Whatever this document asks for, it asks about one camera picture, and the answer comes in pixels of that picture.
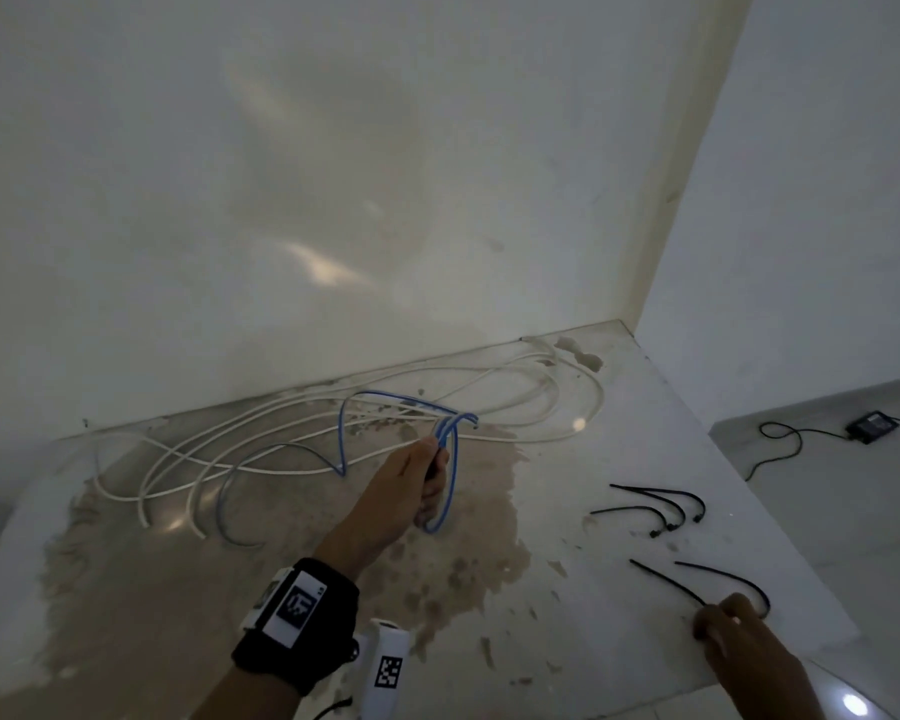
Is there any black marker wristband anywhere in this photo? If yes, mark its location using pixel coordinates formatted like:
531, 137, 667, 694
230, 556, 361, 697

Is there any person's left hand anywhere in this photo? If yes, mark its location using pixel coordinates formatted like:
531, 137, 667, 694
311, 436, 451, 586

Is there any clear blue-striped cable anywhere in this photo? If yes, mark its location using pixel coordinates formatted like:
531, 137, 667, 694
219, 389, 481, 550

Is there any black power adapter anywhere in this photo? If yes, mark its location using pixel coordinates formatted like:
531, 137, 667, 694
845, 410, 900, 446

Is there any blue cable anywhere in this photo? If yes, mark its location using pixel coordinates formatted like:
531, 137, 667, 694
418, 413, 481, 535

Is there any person's right hand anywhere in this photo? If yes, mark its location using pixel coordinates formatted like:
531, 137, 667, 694
692, 591, 828, 720

